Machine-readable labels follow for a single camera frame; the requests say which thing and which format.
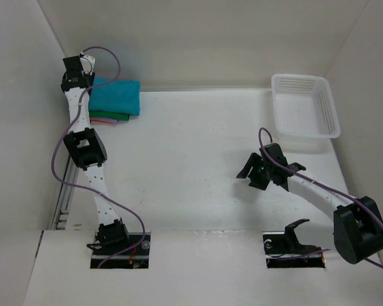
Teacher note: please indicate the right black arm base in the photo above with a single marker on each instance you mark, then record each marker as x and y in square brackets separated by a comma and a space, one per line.
[283, 249]

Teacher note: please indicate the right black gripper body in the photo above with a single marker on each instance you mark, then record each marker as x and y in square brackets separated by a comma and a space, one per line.
[260, 174]

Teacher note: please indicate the white laundry basket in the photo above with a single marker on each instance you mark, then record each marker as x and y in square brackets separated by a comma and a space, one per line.
[304, 106]

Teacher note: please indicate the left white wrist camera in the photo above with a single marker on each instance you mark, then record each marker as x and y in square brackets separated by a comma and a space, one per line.
[87, 63]

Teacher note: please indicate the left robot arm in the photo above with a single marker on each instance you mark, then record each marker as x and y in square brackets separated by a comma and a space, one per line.
[88, 152]

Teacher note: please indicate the teal t shirt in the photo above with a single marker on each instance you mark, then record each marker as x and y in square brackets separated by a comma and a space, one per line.
[120, 96]

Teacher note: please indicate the orange t shirt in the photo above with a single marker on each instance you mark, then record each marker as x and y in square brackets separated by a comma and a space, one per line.
[103, 121]

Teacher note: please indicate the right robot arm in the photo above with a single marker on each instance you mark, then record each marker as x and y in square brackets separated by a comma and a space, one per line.
[357, 222]

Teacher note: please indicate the green t shirt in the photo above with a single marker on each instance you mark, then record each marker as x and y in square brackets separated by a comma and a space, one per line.
[102, 115]

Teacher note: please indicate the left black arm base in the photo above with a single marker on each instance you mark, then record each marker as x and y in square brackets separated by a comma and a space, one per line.
[134, 258]

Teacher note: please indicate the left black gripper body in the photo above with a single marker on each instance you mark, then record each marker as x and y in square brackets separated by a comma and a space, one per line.
[90, 78]

